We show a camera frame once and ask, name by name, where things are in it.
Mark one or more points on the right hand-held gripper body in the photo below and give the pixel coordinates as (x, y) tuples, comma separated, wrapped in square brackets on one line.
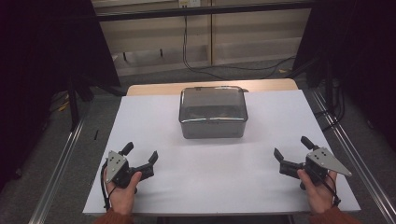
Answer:
[(323, 160)]

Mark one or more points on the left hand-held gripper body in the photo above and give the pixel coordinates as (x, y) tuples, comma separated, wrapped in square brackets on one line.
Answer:
[(115, 163)]

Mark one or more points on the person's right hand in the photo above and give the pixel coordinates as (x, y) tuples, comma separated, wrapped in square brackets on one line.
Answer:
[(319, 196)]

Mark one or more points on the person's left hand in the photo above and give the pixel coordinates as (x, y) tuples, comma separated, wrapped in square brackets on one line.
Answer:
[(123, 199)]

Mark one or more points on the small black floor strip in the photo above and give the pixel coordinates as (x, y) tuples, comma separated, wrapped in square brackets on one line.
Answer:
[(96, 135)]

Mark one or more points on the white table board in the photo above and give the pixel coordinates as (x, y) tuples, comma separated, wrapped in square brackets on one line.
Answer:
[(211, 177)]

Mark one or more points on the black stand leg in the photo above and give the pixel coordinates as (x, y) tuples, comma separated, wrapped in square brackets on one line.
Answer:
[(74, 105)]

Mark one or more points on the black curtain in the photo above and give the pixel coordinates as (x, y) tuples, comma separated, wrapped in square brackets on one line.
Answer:
[(46, 62), (358, 46)]

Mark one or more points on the black horizontal bar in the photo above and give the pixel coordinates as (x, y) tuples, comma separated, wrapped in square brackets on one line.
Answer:
[(202, 11)]

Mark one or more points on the metal floor rail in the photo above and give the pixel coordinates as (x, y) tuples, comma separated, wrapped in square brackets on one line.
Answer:
[(59, 171), (351, 149)]

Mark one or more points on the white wall socket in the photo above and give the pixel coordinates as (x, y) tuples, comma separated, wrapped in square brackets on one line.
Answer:
[(189, 3)]

